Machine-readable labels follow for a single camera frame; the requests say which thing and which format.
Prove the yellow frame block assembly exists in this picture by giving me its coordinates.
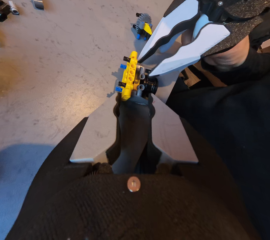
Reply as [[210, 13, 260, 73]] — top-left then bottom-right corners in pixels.
[[115, 51, 159, 106]]

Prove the person's black top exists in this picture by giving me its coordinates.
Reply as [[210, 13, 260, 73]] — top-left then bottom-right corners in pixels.
[[166, 75, 270, 240]]

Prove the person's right forearm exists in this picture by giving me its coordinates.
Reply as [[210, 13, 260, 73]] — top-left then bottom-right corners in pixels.
[[200, 39, 270, 89]]

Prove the light grey desk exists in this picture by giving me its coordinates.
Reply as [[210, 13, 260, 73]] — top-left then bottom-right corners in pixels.
[[0, 0, 184, 240]]

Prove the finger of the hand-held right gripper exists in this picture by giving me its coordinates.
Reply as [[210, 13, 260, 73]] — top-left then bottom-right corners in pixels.
[[137, 0, 200, 63], [148, 22, 231, 77]]

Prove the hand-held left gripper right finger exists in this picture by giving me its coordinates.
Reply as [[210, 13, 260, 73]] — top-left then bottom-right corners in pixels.
[[148, 94, 199, 163]]

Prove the person's right hand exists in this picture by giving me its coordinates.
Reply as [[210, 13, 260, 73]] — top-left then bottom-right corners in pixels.
[[181, 29, 251, 73]]

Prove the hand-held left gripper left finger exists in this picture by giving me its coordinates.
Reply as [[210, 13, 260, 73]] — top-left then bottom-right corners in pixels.
[[70, 94, 119, 163]]

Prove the grey gear block assembly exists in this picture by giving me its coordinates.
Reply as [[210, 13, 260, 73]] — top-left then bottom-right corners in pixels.
[[132, 12, 153, 40]]

